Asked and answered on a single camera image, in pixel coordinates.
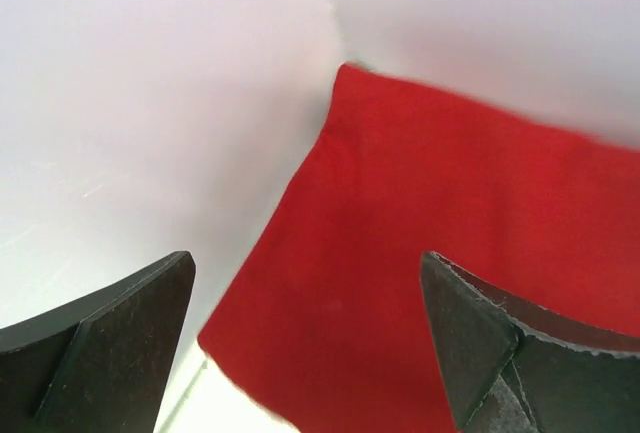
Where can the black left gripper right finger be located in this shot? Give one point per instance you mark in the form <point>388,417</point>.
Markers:
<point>509,365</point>

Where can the red t shirt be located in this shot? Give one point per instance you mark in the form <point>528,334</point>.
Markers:
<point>325,323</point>

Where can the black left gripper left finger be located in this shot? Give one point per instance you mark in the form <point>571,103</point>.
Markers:
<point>99,363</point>

